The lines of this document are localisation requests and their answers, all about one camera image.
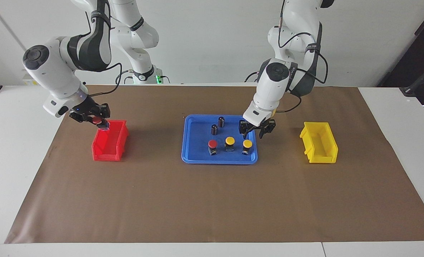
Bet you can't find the brown paper mat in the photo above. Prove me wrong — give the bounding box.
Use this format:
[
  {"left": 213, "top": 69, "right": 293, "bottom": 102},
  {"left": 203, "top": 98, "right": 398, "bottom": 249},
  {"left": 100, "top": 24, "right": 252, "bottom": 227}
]
[{"left": 5, "top": 85, "right": 424, "bottom": 244}]

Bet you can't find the red plastic bin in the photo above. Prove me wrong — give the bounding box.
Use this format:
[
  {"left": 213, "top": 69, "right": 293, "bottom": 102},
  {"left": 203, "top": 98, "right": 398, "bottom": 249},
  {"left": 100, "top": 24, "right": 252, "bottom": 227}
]
[{"left": 91, "top": 120, "right": 129, "bottom": 162}]

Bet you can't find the yellow plastic bin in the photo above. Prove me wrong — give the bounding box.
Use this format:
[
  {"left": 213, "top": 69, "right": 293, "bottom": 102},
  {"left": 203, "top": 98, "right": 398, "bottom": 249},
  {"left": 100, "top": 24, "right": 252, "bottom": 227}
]
[{"left": 299, "top": 122, "right": 339, "bottom": 164}]

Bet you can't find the black right base cable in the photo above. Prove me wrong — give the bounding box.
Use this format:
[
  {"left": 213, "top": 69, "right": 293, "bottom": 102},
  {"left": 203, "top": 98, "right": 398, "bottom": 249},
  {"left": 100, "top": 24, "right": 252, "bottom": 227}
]
[{"left": 115, "top": 70, "right": 134, "bottom": 85}]

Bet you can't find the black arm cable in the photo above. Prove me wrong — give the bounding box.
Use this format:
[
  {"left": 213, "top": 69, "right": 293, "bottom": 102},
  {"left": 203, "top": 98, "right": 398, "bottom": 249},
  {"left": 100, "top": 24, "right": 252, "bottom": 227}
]
[
  {"left": 278, "top": 21, "right": 329, "bottom": 114},
  {"left": 86, "top": 11, "right": 123, "bottom": 97}
]

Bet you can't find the blue plastic tray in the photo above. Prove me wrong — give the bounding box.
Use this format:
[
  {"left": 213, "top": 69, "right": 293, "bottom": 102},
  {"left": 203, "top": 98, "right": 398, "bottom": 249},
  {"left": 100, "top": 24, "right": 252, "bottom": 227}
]
[{"left": 181, "top": 114, "right": 259, "bottom": 165}]

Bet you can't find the black stand pole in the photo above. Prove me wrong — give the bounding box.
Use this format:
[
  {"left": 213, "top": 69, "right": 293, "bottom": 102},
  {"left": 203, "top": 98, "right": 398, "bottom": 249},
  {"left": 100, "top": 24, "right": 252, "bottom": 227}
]
[{"left": 399, "top": 59, "right": 424, "bottom": 97}]

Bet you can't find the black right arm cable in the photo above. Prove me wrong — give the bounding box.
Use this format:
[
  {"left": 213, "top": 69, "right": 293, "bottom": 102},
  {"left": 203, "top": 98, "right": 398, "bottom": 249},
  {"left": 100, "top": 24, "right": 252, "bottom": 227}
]
[{"left": 86, "top": 11, "right": 123, "bottom": 97}]

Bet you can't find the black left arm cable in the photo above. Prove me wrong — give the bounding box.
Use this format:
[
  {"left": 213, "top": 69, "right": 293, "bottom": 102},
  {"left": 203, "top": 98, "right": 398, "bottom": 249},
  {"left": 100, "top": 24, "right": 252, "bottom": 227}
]
[{"left": 278, "top": 21, "right": 329, "bottom": 114}]

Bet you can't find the white box with yellow label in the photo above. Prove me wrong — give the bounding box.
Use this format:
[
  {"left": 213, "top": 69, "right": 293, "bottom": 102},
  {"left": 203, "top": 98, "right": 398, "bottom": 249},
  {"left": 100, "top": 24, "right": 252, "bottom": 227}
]
[{"left": 23, "top": 70, "right": 39, "bottom": 86}]

